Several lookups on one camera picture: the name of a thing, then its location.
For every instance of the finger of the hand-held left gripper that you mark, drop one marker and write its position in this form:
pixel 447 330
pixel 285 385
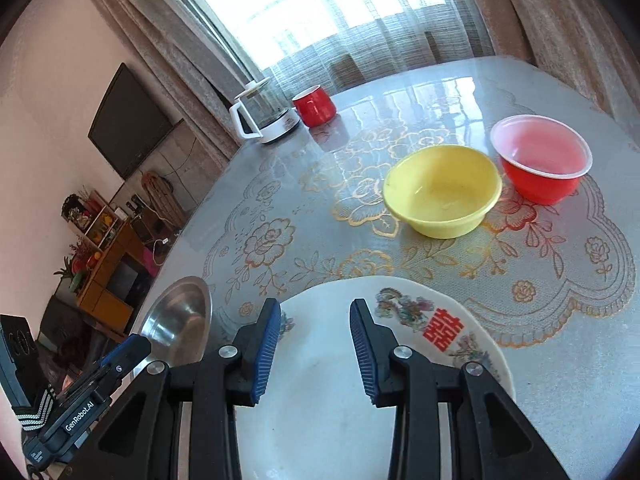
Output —
pixel 85 410

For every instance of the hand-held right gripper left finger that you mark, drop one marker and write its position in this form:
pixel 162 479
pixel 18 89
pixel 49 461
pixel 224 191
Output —
pixel 265 350

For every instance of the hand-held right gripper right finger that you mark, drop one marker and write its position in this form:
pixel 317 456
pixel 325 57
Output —
pixel 362 350

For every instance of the white plate with red characters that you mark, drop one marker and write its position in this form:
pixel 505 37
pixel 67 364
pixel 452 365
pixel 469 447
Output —
pixel 320 420

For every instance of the stainless steel bowl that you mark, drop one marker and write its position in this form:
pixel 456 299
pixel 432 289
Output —
pixel 175 315

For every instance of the yellow plastic bowl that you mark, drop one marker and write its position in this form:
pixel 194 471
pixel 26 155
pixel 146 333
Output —
pixel 440 195

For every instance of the red plastic bowl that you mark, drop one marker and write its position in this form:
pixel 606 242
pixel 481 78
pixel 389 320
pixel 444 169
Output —
pixel 540 180

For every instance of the green potted plant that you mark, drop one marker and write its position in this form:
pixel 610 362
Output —
pixel 70 272

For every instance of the wooden cabinet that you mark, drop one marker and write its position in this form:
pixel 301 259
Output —
pixel 107 280

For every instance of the pink plastic object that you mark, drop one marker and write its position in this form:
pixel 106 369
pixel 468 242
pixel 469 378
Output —
pixel 149 262

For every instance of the white power strip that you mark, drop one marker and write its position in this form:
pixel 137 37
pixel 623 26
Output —
pixel 162 242

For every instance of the small wooden shelf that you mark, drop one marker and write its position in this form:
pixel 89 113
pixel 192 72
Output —
pixel 100 220

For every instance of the light wooden chair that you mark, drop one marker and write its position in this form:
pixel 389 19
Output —
pixel 160 200

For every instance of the white glass electric kettle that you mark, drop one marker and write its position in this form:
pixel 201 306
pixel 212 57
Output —
pixel 275 130

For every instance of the red mug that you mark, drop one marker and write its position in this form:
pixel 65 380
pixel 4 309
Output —
pixel 315 107

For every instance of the black flat screen television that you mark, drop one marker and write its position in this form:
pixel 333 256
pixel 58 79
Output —
pixel 130 120

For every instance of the dark wooden dining chair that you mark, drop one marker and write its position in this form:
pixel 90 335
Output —
pixel 345 75

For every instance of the white sheer curtain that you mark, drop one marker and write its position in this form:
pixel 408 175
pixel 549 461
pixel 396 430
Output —
pixel 375 45

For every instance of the beige curtain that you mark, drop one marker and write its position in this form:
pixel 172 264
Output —
pixel 550 20
pixel 165 35

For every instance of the barred window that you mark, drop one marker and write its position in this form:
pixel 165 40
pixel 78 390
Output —
pixel 300 5

